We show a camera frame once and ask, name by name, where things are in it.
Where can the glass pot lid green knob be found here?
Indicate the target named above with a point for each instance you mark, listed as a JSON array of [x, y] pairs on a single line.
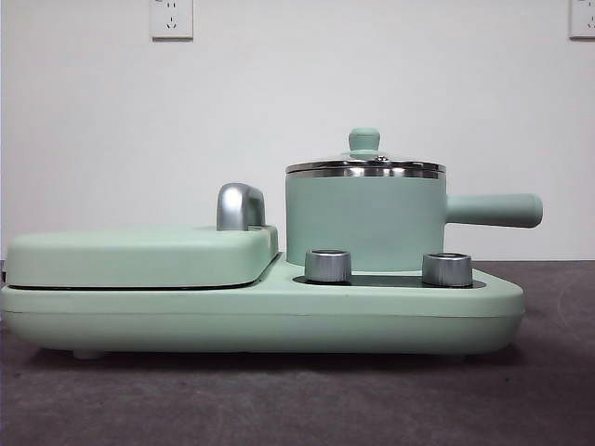
[[365, 139]]

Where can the mint green griddle cover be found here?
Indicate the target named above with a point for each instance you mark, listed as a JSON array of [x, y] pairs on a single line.
[[139, 255]]

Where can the white wall socket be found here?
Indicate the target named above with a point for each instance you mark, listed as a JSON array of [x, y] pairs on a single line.
[[172, 21], [583, 18]]

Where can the chrome control knob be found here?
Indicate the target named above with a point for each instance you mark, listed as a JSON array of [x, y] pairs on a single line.
[[447, 269], [327, 266]]

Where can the mint green breakfast machine base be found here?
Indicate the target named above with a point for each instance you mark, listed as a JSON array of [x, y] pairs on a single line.
[[260, 320]]

